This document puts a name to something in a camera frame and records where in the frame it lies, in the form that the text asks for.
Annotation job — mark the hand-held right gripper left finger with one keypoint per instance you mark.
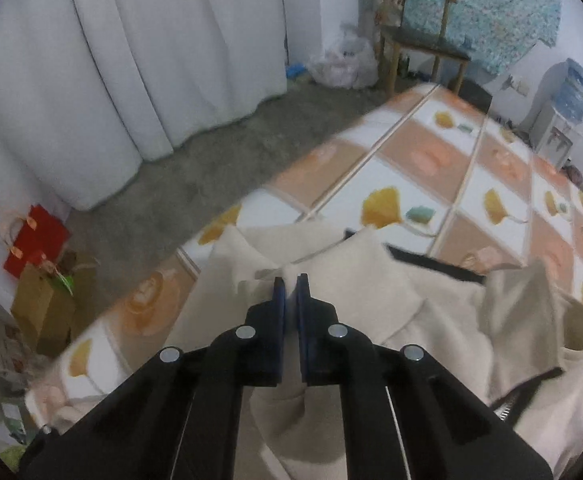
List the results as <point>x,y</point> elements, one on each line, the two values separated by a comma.
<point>279,310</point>

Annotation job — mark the red gift bag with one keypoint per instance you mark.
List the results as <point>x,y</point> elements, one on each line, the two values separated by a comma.
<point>38,240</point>

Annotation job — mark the beige zip jacket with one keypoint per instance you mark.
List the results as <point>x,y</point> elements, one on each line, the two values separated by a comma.
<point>396,285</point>

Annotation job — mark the white curtain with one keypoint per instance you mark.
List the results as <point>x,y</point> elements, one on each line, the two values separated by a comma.
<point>121,60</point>

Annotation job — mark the wooden chair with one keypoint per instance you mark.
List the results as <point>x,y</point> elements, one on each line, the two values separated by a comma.
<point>421,40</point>

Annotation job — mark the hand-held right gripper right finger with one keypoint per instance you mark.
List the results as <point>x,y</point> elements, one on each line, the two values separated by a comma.
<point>302,310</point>

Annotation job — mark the blue floral wall cloth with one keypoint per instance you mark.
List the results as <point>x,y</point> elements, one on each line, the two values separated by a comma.
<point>501,10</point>

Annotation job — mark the brown paper bag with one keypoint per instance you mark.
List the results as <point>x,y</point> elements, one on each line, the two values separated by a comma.
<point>41,305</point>

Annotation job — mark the white water dispenser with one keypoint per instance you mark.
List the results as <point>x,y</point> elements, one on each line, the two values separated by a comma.
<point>551,130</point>

